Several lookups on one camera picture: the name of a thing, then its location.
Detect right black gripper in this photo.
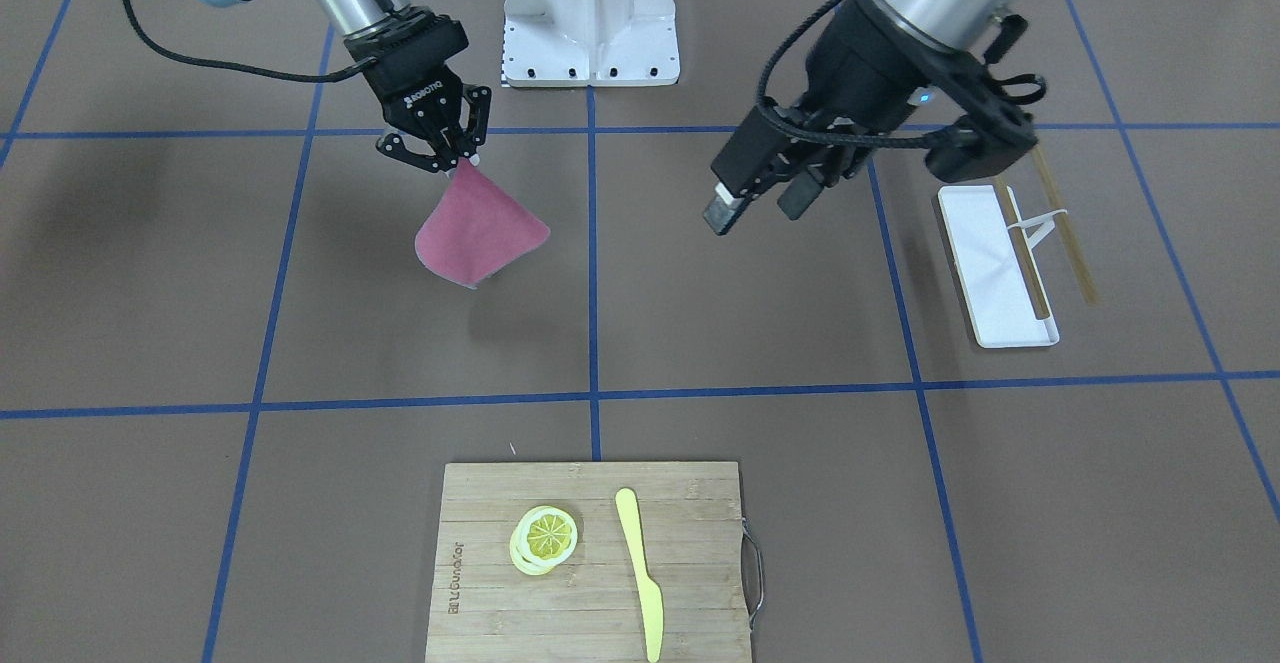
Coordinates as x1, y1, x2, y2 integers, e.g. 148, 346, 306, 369
344, 10, 493, 174

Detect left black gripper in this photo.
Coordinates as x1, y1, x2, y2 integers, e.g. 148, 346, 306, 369
703, 0, 961, 236

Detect pink cleaning cloth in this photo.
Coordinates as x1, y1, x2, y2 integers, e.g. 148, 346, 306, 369
413, 160, 550, 291

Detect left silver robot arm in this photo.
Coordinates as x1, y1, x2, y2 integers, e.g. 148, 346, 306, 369
703, 0, 1047, 236

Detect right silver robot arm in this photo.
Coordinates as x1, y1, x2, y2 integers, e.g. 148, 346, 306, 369
198, 0, 492, 174

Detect inner wooden rack rod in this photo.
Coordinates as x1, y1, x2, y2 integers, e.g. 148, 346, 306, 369
993, 175, 1051, 321

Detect white rectangular tray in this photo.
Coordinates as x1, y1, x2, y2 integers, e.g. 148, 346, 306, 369
937, 184, 1060, 349

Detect yellow lemon slices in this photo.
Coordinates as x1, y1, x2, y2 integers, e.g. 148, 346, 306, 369
508, 506, 579, 576

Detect bamboo cutting board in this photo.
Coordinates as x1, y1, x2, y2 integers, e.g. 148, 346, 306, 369
424, 461, 754, 662

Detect yellow plastic knife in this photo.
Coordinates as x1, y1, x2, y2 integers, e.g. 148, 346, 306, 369
614, 486, 666, 662

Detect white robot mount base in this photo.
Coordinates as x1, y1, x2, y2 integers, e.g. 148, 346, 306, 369
500, 0, 681, 90

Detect white rack connector strap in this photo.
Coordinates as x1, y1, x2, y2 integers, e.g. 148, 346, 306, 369
1006, 207, 1071, 250

